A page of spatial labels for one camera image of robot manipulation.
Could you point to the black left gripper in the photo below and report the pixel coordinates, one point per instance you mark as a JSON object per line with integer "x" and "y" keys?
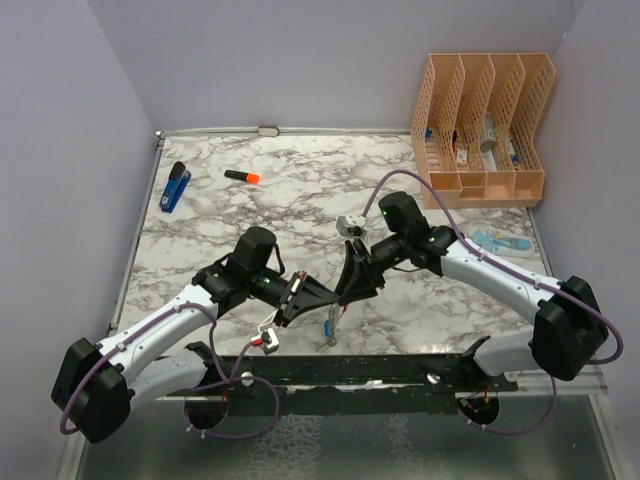
{"x": 313, "y": 295}

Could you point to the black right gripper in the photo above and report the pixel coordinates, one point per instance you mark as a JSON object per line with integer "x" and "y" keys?
{"x": 358, "y": 281}

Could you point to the blue key tag with key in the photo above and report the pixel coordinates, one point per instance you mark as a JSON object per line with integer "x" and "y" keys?
{"x": 327, "y": 332}

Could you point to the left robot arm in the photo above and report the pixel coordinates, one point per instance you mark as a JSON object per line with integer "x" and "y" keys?
{"x": 98, "y": 383}

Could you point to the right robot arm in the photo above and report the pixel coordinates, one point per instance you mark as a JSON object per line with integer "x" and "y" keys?
{"x": 566, "y": 329}

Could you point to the black orange highlighter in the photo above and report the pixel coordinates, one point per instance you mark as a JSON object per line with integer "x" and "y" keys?
{"x": 247, "y": 177}

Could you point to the light blue packaged item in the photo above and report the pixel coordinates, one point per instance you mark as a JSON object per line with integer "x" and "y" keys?
{"x": 504, "y": 245}

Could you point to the blue black stapler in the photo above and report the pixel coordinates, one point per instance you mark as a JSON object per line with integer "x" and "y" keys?
{"x": 177, "y": 182}

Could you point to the peach plastic desk organizer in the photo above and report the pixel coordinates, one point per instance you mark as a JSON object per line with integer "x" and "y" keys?
{"x": 484, "y": 111}

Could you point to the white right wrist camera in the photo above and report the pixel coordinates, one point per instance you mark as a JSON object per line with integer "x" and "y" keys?
{"x": 352, "y": 226}

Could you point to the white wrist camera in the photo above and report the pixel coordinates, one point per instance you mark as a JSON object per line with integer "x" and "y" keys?
{"x": 352, "y": 226}
{"x": 266, "y": 340}

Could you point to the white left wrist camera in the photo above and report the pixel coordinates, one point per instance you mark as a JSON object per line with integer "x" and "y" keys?
{"x": 266, "y": 340}

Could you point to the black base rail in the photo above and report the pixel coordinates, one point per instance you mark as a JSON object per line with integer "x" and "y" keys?
{"x": 324, "y": 385}

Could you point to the white wall clip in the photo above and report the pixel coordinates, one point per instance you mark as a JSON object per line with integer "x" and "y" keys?
{"x": 268, "y": 131}

